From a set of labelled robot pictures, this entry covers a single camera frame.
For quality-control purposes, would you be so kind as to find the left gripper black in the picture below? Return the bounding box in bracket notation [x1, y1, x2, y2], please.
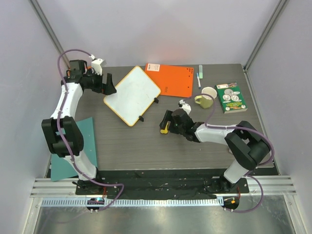
[85, 69, 117, 96]

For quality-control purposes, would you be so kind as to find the yellow whiteboard eraser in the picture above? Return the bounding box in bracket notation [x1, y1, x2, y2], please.
[160, 122, 169, 134]

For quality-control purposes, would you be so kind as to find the whiteboard with yellow frame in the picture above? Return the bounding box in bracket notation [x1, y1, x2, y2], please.
[103, 66, 161, 127]

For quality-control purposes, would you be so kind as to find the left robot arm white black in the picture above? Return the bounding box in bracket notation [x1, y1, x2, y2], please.
[41, 58, 117, 195]

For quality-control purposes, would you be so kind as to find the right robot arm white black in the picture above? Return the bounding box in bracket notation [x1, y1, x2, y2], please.
[159, 109, 274, 193]

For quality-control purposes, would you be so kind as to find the blue whiteboard marker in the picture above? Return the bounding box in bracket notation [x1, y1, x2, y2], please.
[196, 73, 201, 89]

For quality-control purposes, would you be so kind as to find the orange notebook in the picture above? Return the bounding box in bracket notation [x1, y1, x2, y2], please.
[144, 63, 194, 98]

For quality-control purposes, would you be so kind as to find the pale yellow mug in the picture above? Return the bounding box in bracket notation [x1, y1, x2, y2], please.
[194, 87, 217, 109]

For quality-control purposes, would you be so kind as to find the green coin book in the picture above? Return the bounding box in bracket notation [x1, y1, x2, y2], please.
[215, 81, 248, 114]

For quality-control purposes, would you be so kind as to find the teal mat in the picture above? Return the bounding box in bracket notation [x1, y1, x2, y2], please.
[50, 117, 98, 181]

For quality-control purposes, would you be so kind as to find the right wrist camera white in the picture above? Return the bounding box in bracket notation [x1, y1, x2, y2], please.
[178, 99, 191, 115]

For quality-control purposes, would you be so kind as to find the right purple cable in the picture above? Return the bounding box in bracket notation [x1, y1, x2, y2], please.
[179, 93, 274, 214]

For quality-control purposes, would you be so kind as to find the purple cable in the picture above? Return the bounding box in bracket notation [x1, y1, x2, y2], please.
[57, 49, 124, 212]
[179, 93, 274, 214]

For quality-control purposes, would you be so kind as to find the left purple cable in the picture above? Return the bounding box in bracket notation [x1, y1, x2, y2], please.
[57, 49, 124, 212]

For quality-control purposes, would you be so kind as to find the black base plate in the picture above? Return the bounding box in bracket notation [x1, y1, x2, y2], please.
[75, 169, 250, 199]

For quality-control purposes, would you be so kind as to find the left aluminium corner post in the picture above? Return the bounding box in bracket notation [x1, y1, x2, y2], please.
[28, 0, 65, 55]

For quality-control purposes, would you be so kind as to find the aluminium corner post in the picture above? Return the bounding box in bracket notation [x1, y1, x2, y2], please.
[243, 0, 290, 73]
[28, 0, 65, 55]

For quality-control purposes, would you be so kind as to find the aluminium front rail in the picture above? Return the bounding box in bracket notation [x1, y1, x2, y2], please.
[31, 175, 297, 197]

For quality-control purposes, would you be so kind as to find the white slotted cable duct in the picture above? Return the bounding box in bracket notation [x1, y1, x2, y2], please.
[41, 197, 224, 208]

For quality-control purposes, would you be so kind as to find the right aluminium corner post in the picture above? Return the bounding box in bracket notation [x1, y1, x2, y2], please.
[243, 0, 290, 73]

